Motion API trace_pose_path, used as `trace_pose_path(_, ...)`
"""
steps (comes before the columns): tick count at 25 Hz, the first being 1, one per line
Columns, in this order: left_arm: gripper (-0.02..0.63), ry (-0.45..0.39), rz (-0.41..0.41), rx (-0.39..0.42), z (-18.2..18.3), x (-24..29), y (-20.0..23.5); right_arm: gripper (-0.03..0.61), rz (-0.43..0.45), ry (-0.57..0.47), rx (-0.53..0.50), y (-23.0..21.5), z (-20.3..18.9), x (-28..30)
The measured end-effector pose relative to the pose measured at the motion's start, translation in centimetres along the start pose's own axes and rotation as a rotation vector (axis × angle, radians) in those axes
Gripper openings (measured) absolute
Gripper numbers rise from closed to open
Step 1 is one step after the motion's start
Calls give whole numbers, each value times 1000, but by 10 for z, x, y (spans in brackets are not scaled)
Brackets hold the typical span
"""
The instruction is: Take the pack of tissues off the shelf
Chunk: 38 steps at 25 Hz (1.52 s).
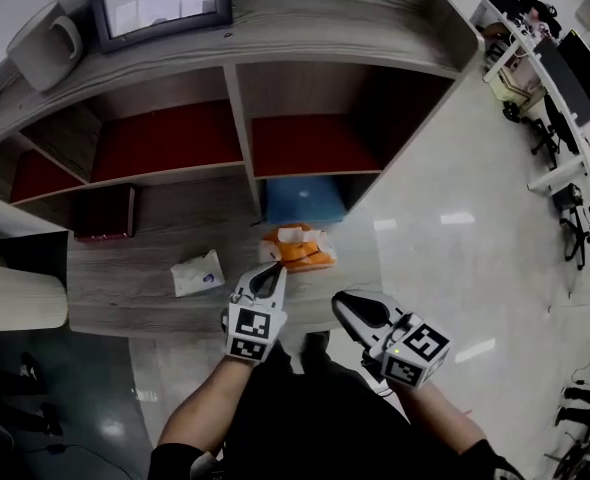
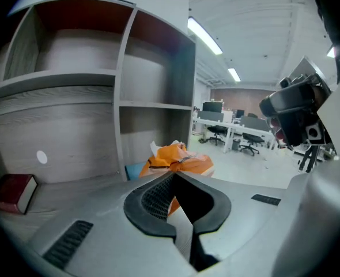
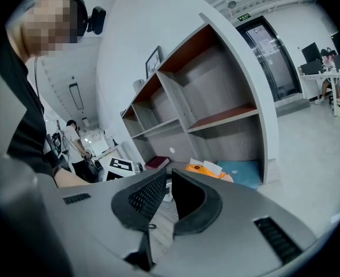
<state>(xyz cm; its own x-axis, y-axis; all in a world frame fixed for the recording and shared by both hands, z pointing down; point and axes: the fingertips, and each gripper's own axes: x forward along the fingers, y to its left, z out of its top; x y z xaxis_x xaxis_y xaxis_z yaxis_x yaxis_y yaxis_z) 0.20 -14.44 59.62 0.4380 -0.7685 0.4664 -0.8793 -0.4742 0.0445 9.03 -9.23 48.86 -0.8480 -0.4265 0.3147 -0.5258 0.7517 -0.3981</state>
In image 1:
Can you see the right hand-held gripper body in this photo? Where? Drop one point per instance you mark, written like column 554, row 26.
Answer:
column 415, row 353

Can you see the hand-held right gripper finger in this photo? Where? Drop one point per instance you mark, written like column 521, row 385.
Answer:
column 355, row 328
column 392, row 313

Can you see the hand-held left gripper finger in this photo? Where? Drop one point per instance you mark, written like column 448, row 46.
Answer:
column 280, row 290
column 242, row 288

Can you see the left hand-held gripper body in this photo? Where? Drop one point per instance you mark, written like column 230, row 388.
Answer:
column 250, row 333

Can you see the orange tissues pack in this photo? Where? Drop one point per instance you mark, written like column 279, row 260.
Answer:
column 300, row 250

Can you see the white tissues pack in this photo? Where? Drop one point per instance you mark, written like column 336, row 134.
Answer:
column 197, row 273

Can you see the grey wooden desk with hutch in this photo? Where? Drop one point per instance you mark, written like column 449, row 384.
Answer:
column 325, row 33

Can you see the person's right forearm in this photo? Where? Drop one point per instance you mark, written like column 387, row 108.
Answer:
column 435, row 418

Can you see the person's left forearm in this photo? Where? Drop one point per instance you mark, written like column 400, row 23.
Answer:
column 205, row 408

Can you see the white office desk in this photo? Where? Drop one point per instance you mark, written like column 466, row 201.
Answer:
column 582, row 163

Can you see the grey desk divider panel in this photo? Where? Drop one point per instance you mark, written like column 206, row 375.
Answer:
column 565, row 85

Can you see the person's black clothing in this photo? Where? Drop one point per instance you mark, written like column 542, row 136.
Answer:
column 315, row 428

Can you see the dark red book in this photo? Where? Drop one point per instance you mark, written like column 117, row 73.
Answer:
column 105, row 213

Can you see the black office chair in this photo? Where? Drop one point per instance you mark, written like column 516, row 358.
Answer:
column 582, row 228
column 555, row 133

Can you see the white round vanity table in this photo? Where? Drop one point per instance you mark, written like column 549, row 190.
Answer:
column 15, row 298

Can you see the black framed deer picture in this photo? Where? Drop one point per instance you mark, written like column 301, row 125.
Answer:
column 160, row 3

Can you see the white mug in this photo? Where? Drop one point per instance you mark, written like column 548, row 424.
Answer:
column 37, row 50

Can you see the large black monitor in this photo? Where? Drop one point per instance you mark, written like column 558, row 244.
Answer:
column 587, row 65

